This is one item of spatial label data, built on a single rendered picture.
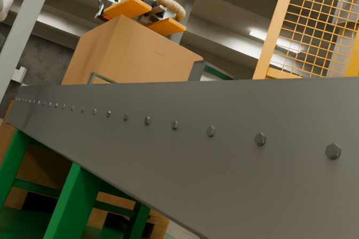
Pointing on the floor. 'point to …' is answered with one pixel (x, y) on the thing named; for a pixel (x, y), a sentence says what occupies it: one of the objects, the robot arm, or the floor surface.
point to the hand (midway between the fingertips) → (106, 15)
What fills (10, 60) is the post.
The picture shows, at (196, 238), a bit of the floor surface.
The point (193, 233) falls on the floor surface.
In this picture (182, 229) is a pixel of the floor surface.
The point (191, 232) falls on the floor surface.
